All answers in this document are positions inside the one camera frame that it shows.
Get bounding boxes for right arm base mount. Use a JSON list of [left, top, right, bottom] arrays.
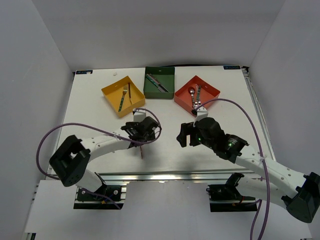
[[206, 173, 257, 213]]

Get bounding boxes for knife with green handle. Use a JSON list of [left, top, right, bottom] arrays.
[[145, 75, 168, 93]]

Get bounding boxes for blue label sticker left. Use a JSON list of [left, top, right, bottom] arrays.
[[75, 70, 93, 75]]

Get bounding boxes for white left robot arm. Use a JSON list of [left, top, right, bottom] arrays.
[[49, 116, 160, 200]]

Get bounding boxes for fork with green handle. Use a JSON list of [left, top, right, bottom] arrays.
[[118, 84, 129, 112]]

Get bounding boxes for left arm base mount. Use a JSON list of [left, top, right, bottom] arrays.
[[73, 182, 126, 210]]

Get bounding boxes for knife with dark handle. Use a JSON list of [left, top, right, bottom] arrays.
[[147, 73, 169, 93]]

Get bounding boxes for spoon with dark handle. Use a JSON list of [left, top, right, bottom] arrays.
[[188, 86, 198, 109]]

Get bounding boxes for spoon with green handle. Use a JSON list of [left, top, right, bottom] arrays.
[[194, 84, 202, 108]]

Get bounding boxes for yellow square container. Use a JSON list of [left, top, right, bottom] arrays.
[[101, 76, 146, 118]]

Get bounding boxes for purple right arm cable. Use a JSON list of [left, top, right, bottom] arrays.
[[191, 98, 270, 240]]

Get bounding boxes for blue label sticker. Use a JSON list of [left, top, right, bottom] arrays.
[[75, 70, 93, 75], [223, 65, 241, 70]]

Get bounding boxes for dark green square container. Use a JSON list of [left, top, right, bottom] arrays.
[[143, 66, 175, 100]]

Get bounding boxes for fork with dark handle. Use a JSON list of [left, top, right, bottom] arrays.
[[127, 82, 133, 105]]

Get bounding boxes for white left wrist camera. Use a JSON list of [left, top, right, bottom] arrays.
[[132, 108, 147, 123]]

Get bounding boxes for red square container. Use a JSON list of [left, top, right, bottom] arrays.
[[173, 75, 221, 115]]

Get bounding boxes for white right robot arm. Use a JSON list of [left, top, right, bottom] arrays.
[[176, 117, 320, 223]]

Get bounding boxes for blue label sticker right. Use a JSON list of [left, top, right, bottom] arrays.
[[223, 65, 241, 70]]

